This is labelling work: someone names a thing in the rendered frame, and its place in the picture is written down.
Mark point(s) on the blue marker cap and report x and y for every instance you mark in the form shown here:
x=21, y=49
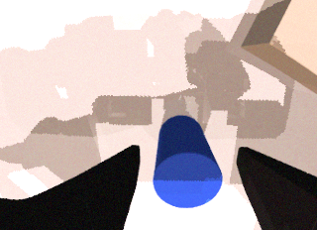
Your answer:
x=186, y=171

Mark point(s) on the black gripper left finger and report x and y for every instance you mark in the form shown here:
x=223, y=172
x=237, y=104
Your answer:
x=98, y=199

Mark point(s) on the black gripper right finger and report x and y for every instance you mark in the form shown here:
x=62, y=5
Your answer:
x=282, y=197

